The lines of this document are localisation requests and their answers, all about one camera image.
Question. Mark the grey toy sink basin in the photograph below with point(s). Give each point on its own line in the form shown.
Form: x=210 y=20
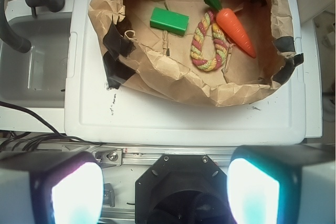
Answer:
x=37 y=79

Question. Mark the green rectangular block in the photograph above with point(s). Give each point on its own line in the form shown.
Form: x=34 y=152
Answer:
x=169 y=21

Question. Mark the white plastic bin lid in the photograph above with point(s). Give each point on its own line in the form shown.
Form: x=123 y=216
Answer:
x=96 y=113

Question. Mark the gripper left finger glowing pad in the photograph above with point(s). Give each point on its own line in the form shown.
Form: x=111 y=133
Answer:
x=50 y=187

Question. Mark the multicoloured twisted rope toy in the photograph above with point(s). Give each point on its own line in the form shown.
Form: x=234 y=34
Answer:
x=209 y=47

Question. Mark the orange plastic carrot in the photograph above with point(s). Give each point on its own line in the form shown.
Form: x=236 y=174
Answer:
x=232 y=27

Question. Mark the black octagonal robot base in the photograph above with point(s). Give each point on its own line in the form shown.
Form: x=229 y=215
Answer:
x=182 y=189

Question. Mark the crumpled brown paper bag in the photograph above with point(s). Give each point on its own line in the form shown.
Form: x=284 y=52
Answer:
x=158 y=62

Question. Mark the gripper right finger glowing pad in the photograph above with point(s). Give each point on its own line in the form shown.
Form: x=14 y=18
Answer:
x=282 y=184

